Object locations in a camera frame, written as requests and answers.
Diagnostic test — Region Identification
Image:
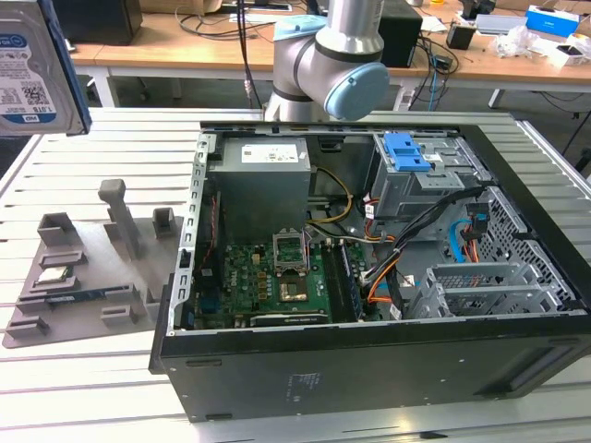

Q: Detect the black open PC case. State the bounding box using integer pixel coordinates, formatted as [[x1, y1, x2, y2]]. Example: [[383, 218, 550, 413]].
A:
[[147, 120, 591, 422]]

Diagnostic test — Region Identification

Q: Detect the black graphics card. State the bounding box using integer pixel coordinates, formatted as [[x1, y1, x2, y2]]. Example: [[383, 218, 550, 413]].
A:
[[235, 309, 332, 329]]

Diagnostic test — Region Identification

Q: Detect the large black box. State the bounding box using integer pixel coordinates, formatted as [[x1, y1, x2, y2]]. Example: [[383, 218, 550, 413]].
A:
[[376, 3, 424, 69]]

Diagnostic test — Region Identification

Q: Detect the blue flat wire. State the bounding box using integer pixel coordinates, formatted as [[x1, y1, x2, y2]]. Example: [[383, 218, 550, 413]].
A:
[[447, 220, 476, 265]]

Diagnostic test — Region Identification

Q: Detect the metal socket cover frame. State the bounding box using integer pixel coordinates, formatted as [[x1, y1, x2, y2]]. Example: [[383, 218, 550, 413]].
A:
[[272, 228, 309, 276]]

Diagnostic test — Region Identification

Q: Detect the black cable bundle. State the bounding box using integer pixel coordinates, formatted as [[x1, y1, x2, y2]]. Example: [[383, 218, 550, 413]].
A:
[[364, 184, 498, 319]]

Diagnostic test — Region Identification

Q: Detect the wooden desk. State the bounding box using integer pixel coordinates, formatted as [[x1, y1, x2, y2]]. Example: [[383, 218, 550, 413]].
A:
[[68, 8, 591, 110]]

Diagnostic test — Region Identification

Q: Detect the dark RAM stick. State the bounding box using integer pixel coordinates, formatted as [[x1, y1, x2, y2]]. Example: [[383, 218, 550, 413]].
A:
[[340, 244, 366, 322]]

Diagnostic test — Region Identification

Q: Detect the CPU socket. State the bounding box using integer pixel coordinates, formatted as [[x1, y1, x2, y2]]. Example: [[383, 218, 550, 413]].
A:
[[276, 274, 309, 304]]

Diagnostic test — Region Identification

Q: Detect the grey plastic parts rack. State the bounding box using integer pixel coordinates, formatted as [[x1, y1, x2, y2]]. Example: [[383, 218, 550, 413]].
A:
[[2, 178, 184, 351]]

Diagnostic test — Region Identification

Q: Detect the green motherboard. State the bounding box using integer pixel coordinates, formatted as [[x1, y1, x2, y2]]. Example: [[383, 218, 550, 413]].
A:
[[191, 239, 366, 329]]

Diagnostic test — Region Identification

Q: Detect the small white box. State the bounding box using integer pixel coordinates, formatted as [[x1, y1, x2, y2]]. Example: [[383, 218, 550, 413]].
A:
[[547, 43, 590, 69]]

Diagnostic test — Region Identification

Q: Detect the blue cardboard box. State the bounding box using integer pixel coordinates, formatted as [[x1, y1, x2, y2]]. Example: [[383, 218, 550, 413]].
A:
[[525, 4, 581, 34]]

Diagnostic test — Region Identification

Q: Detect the small black cube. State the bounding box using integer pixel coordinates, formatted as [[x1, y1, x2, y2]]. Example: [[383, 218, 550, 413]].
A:
[[445, 22, 476, 51]]

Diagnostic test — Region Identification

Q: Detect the silver CPU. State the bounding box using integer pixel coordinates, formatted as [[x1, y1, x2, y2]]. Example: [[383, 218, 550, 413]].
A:
[[37, 266, 75, 282]]

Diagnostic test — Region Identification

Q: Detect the hard disk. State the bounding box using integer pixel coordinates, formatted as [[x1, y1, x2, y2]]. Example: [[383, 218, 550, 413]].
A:
[[0, 0, 92, 138]]

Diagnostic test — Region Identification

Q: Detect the thin black cable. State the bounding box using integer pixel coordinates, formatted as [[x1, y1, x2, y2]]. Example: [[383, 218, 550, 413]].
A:
[[235, 0, 259, 110]]

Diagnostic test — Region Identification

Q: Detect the grey metal drive cage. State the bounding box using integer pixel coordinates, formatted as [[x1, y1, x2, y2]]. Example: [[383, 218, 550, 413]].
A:
[[368, 131, 490, 227]]

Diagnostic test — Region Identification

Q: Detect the flat silver device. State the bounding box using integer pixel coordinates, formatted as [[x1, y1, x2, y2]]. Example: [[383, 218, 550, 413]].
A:
[[475, 13, 527, 36]]

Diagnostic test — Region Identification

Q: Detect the grey power supply unit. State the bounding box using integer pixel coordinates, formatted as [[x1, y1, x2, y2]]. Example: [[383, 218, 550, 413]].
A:
[[207, 137, 315, 241]]

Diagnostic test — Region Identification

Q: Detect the orange flat wire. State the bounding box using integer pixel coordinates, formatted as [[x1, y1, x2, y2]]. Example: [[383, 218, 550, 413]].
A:
[[367, 257, 403, 305]]

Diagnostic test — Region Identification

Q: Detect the clear plastic bag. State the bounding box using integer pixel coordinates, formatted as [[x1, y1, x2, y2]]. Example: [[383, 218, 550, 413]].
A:
[[491, 25, 562, 60]]

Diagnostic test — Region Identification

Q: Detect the power wire with black plug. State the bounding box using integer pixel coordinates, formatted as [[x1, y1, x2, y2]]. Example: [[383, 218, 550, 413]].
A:
[[464, 202, 493, 264]]

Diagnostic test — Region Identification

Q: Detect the RAM stick with blue label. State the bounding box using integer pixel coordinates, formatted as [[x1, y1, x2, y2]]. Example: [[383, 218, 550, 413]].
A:
[[44, 289, 112, 304]]

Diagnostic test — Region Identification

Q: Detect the grey metal disk bay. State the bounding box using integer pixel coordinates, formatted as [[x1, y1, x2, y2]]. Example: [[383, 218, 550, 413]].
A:
[[405, 261, 562, 320]]

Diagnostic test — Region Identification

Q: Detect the wide black device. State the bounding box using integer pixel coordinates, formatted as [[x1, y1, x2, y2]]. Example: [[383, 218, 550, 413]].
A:
[[53, 0, 143, 46]]

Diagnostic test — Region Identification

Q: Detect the white power strip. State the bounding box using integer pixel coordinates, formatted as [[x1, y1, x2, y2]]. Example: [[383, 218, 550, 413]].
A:
[[394, 82, 416, 112]]

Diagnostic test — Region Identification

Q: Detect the yellow and black wire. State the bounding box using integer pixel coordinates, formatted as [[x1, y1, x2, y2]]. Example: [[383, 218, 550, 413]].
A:
[[308, 165, 355, 227]]

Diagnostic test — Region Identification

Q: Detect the blue plastic latch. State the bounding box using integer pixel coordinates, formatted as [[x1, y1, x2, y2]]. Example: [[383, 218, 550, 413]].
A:
[[382, 132, 433, 173]]

